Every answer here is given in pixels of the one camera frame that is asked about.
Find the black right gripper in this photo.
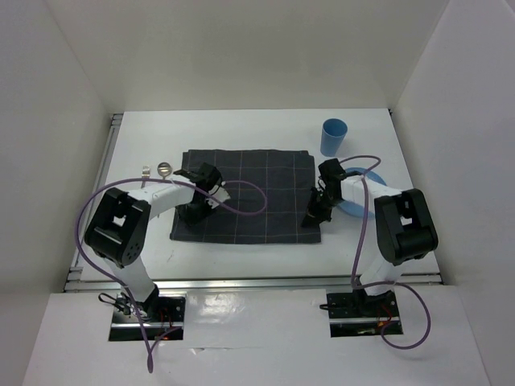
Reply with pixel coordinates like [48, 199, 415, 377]
[302, 187, 342, 227]

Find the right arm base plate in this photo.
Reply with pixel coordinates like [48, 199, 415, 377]
[319, 290, 403, 338]

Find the blue plastic plate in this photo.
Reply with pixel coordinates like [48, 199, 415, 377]
[337, 167, 389, 221]

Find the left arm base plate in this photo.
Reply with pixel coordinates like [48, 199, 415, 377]
[98, 293, 186, 342]

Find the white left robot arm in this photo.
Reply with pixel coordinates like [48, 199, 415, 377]
[84, 163, 229, 321]

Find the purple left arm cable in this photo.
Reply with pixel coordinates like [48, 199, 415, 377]
[74, 179, 269, 374]

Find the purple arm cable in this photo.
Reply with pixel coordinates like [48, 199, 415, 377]
[337, 154, 432, 350]
[74, 179, 269, 374]

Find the silver metal fork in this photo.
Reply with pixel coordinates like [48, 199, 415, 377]
[141, 166, 151, 188]

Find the silver metal spoon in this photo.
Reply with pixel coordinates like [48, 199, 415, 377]
[157, 162, 173, 179]

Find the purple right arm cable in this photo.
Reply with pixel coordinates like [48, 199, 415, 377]
[337, 154, 432, 350]

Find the blue plastic cup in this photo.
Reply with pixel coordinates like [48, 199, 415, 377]
[320, 118, 348, 157]

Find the dark grey checked cloth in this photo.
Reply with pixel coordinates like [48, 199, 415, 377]
[170, 150, 321, 244]

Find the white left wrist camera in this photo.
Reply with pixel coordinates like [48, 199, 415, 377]
[207, 187, 230, 209]

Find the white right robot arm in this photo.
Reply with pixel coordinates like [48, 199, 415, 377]
[302, 158, 439, 315]

